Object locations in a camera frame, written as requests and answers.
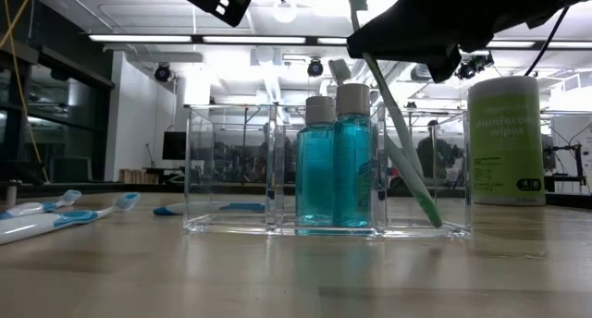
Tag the wooden crate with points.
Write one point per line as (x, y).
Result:
(139, 176)

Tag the black ceiling spotlight cluster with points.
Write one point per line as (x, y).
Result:
(474, 66)

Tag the green disinfecting wipes canister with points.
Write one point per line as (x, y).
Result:
(506, 147)

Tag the clear acrylic organizer box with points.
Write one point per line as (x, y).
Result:
(231, 230)

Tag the white short post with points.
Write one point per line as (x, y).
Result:
(12, 193)

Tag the blue mouthwash bottle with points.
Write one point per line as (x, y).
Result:
(314, 170)
(351, 170)

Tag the blue white toothbrush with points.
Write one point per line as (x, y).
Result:
(168, 210)
(28, 209)
(28, 228)

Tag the black metal stand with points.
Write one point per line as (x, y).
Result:
(566, 167)

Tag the round white ceiling lamp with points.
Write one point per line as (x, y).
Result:
(284, 10)

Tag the long ceiling light strip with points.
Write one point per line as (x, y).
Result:
(330, 40)
(139, 38)
(254, 40)
(509, 44)

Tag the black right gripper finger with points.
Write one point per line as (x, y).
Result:
(444, 68)
(402, 36)

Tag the black computer monitor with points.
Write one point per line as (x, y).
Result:
(174, 146)

